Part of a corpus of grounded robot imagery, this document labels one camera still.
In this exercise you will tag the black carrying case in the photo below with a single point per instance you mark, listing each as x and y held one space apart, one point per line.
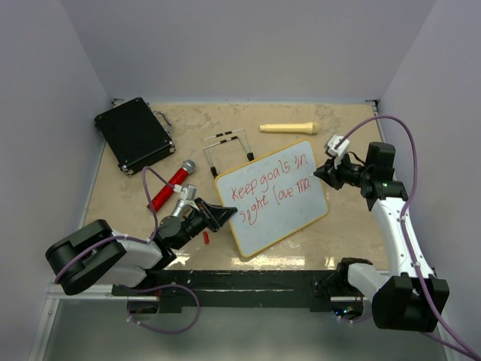
135 135

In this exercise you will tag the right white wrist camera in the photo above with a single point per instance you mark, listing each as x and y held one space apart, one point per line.
336 147

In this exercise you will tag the wire whiteboard stand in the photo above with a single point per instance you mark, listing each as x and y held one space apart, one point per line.
226 141

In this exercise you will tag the cream toy microphone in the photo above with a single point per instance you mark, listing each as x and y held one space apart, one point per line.
310 128

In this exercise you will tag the yellow framed whiteboard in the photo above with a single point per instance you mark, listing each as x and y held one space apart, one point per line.
274 197

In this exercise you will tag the silver toy microphone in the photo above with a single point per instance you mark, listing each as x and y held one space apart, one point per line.
181 208

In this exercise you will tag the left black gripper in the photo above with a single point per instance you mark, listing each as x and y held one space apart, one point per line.
213 216

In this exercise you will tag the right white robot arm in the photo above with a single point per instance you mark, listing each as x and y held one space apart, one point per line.
410 296

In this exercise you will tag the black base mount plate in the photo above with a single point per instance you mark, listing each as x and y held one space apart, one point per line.
316 291

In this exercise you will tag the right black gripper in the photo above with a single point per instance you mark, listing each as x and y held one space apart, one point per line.
330 174

